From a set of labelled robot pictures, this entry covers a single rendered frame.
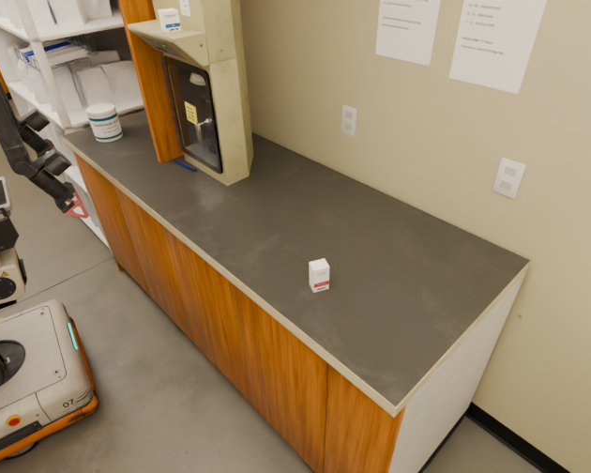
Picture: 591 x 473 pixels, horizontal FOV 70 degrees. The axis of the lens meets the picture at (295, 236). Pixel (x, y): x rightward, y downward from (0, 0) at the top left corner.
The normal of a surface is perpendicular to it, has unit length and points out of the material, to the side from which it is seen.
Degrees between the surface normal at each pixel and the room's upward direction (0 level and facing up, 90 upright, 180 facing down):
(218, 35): 90
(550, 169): 90
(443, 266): 0
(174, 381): 0
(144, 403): 0
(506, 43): 90
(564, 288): 90
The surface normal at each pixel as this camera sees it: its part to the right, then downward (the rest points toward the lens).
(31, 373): -0.02, -0.79
